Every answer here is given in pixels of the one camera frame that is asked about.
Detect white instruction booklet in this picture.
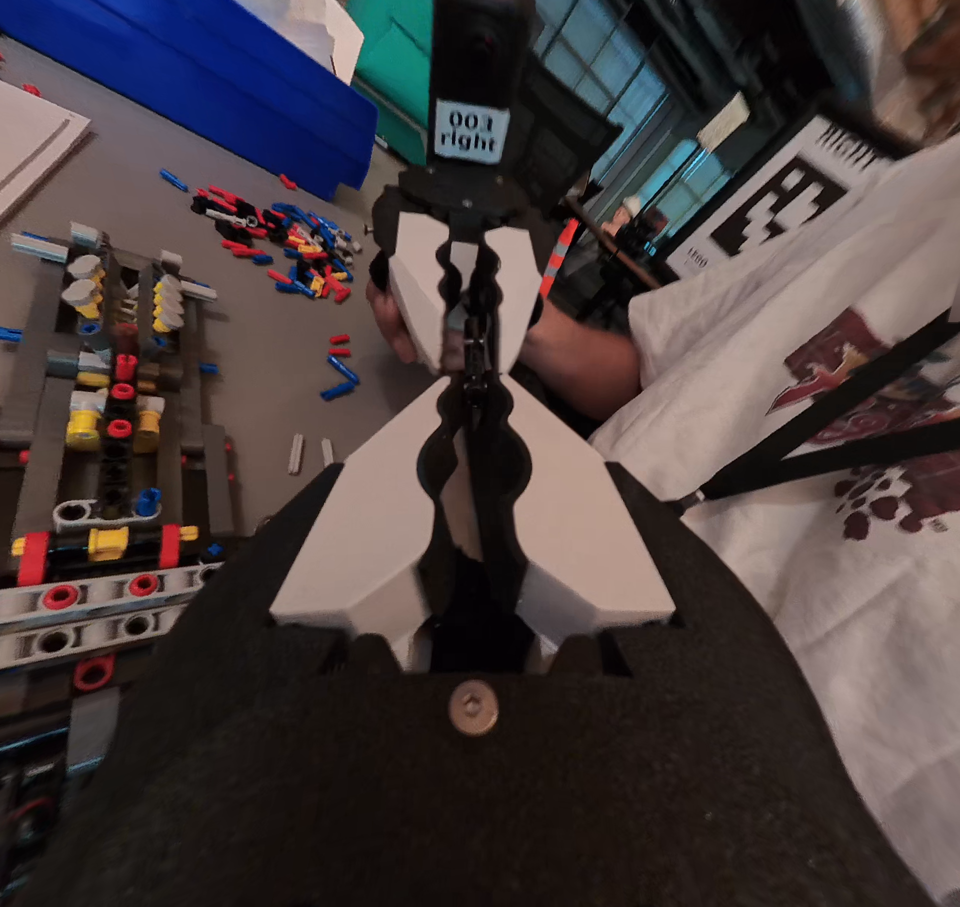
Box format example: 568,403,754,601
0,78,95,226

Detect person's right hand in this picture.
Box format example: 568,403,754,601
365,280,468,376

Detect person's right forearm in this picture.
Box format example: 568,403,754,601
517,299,642,421

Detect framed black white marker sign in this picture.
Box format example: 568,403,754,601
666,113,901,278

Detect white cloth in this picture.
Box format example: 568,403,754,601
588,138,960,901

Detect orange traffic cone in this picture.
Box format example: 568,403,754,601
541,217,580,301

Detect teal bag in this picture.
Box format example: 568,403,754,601
347,0,459,166

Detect pile of small lego pins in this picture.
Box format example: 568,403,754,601
189,174,365,304

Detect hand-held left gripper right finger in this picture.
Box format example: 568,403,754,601
487,374,678,674

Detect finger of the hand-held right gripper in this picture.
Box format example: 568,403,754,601
388,213,453,376
483,226,544,377

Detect lego car chassis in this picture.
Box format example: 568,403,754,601
0,220,249,871

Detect blue plastic bin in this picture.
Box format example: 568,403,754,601
0,0,378,202

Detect black shoulder strap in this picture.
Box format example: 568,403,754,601
675,307,960,514

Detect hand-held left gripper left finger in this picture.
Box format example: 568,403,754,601
268,374,470,674

